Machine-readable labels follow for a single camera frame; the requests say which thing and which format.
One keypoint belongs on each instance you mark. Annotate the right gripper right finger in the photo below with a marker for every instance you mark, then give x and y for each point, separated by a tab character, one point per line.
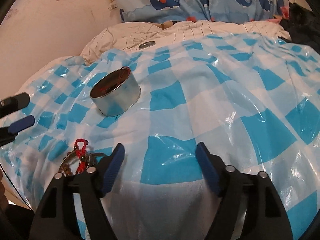
250	207

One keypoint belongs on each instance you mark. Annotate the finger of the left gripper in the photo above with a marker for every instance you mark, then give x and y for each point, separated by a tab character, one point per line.
13	104
9	133

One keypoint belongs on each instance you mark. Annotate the left hand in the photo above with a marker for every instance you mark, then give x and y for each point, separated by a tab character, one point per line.
3	199

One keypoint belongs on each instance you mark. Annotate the round silver metal tin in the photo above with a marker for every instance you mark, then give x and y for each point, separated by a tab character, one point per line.
116	92

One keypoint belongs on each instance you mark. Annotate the blue white checkered plastic sheet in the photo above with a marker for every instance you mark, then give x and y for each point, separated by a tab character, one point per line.
252	100

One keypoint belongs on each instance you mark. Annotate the white grid pattern duvet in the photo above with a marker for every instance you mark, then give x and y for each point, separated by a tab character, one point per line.
128	36

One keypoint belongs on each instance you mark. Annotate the silver tin lid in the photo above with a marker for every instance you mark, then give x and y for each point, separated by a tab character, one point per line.
146	45

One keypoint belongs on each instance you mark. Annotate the blue whale pattern curtain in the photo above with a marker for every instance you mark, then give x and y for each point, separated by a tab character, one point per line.
230	11

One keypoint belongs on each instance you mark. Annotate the black garment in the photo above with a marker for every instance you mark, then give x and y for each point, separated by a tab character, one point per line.
302	26

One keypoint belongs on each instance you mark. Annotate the pink fabric item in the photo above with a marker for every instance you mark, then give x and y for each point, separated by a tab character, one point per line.
285	12

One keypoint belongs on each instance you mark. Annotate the brown strap buckle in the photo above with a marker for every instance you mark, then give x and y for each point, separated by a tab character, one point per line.
166	25

